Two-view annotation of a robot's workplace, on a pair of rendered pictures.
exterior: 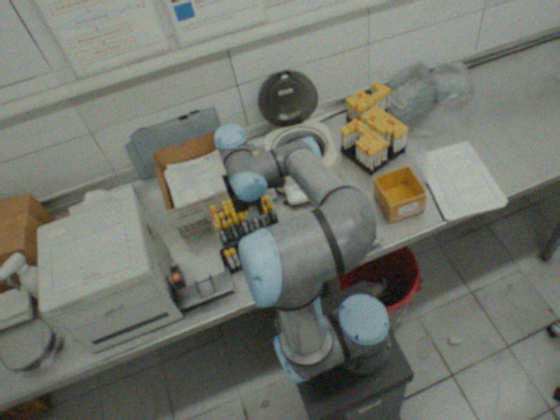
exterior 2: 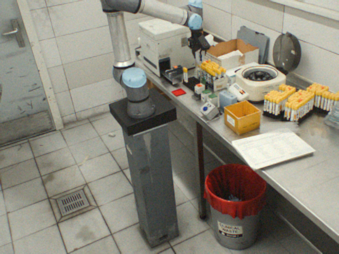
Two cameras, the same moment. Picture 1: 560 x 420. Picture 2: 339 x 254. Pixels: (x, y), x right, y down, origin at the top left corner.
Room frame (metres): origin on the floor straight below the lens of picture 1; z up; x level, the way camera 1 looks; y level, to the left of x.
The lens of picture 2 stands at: (0.42, -1.83, 1.96)
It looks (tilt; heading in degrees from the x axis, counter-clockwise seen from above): 33 degrees down; 85
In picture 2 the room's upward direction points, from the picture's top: 6 degrees counter-clockwise
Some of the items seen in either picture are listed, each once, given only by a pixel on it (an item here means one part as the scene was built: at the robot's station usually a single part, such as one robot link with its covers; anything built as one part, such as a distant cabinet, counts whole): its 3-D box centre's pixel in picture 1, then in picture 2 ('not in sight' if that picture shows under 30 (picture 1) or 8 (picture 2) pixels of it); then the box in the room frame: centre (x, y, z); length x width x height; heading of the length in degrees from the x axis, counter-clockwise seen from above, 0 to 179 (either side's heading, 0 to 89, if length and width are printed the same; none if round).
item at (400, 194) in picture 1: (399, 194); (241, 117); (0.94, -0.25, 0.92); 0.13 x 0.13 x 0.10; 16
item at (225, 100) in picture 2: not in sight; (228, 102); (0.91, -0.08, 0.92); 0.10 x 0.07 x 0.10; 115
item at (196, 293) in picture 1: (198, 290); (169, 73); (0.66, 0.41, 0.92); 0.21 x 0.07 x 0.05; 108
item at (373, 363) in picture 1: (362, 339); (140, 102); (0.44, -0.05, 0.99); 0.15 x 0.15 x 0.10
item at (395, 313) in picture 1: (373, 292); (235, 207); (0.93, -0.17, 0.22); 0.38 x 0.37 x 0.44; 108
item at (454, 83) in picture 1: (451, 77); not in sight; (1.49, -0.56, 0.94); 0.20 x 0.17 x 0.14; 89
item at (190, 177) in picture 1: (199, 181); (229, 59); (1.07, 0.43, 0.95); 0.29 x 0.25 x 0.15; 18
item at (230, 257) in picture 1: (245, 245); (194, 78); (0.80, 0.27, 0.93); 0.17 x 0.09 x 0.11; 109
